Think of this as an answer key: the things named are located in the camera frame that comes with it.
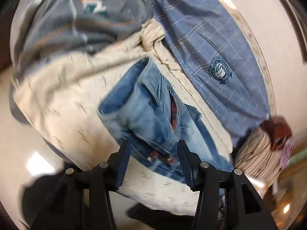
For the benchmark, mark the grey-blue patterned pillow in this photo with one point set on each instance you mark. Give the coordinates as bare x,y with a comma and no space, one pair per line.
44,29

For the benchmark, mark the cream leaf-print quilt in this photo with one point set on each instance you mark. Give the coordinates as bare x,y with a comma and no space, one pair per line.
61,99

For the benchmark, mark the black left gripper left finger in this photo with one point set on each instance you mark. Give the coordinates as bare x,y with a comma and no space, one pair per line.
105,178

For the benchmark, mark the blue plaid pillow with crest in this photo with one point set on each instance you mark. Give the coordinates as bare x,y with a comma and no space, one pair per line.
216,57

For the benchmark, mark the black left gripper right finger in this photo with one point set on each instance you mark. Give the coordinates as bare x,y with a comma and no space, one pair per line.
201,177

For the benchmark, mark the striped beige cloth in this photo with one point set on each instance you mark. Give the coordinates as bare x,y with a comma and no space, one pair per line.
256,158

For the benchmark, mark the blue denim jeans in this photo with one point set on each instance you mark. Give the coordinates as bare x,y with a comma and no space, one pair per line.
144,109

